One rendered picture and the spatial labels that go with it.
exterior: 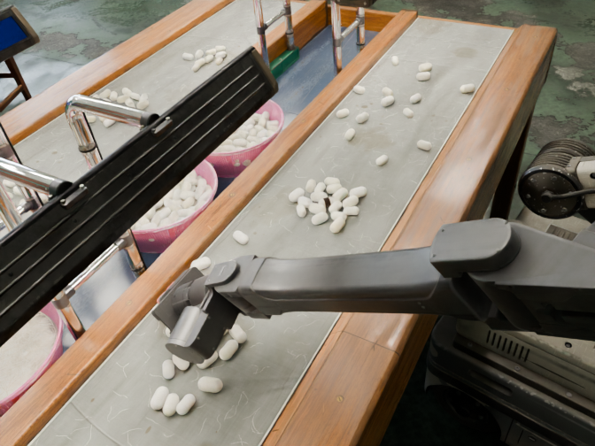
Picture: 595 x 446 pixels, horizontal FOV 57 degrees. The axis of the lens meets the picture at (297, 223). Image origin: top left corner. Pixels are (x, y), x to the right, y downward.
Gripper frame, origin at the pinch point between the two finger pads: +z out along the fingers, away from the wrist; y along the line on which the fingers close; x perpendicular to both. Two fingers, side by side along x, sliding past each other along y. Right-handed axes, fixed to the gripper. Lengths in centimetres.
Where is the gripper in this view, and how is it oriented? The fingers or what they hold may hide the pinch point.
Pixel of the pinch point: (164, 311)
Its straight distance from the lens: 95.0
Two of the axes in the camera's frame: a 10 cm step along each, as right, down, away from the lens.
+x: 6.3, 7.3, 2.5
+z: -6.0, 2.7, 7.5
